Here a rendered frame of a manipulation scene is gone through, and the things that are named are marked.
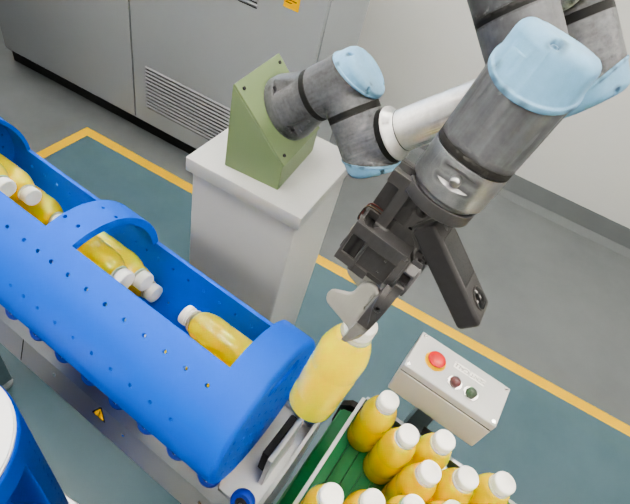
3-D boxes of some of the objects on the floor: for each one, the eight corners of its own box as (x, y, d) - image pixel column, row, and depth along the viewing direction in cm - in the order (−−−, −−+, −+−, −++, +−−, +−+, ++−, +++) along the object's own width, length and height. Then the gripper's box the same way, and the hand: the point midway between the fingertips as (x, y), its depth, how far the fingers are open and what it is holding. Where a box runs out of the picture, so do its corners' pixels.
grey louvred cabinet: (70, 39, 352) (28, -233, 248) (321, 168, 314) (396, -91, 210) (5, 62, 315) (-76, -247, 212) (280, 210, 277) (345, -77, 173)
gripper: (417, 144, 50) (328, 274, 63) (382, 180, 41) (286, 323, 54) (485, 192, 49) (380, 313, 62) (464, 239, 40) (347, 370, 53)
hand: (361, 325), depth 57 cm, fingers closed on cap, 4 cm apart
